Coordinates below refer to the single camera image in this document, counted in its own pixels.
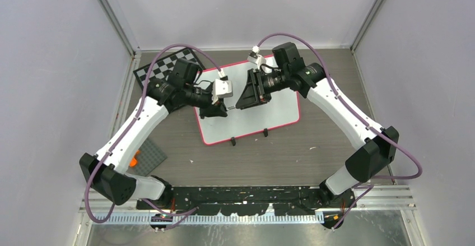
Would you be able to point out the black white chessboard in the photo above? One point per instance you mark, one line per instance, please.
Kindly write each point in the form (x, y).
(165, 65)

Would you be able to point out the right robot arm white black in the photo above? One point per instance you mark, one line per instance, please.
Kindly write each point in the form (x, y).
(374, 144)

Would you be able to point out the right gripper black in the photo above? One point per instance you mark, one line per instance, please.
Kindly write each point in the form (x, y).
(255, 93)

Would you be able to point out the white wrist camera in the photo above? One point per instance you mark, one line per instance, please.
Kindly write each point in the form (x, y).
(258, 61)
(221, 88)

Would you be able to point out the grey studded baseplate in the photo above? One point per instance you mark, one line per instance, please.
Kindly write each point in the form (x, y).
(149, 159)

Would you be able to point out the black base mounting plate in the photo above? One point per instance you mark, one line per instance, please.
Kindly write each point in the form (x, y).
(248, 201)

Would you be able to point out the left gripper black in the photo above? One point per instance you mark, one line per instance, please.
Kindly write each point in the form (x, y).
(213, 110)

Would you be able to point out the orange curved brick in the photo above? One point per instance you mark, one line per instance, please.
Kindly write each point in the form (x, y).
(134, 160)

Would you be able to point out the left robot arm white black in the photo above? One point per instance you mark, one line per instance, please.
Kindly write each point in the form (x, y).
(107, 171)

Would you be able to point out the whiteboard with pink frame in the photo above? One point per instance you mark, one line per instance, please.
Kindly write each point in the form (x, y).
(282, 110)

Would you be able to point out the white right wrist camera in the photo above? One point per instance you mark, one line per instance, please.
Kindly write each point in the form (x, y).
(258, 61)

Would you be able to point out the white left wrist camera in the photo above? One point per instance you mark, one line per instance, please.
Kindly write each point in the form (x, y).
(221, 88)

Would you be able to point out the aluminium frame rail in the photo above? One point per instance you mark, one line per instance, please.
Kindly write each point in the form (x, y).
(367, 199)

